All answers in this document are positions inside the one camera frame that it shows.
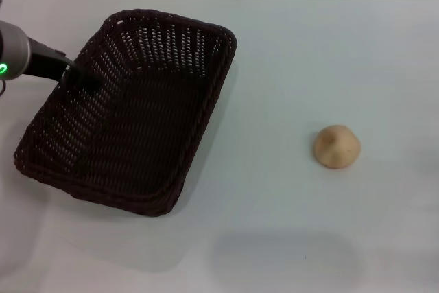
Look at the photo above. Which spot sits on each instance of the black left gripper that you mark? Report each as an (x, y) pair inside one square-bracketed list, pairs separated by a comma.
[(44, 63)]

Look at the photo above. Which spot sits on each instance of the dark brown wicker basket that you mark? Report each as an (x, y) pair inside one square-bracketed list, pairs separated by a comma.
[(144, 142)]

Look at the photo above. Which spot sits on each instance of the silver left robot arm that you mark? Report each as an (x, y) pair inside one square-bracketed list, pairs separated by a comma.
[(13, 49)]

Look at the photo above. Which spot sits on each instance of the tan round bread bun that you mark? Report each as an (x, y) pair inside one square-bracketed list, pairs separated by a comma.
[(337, 149)]

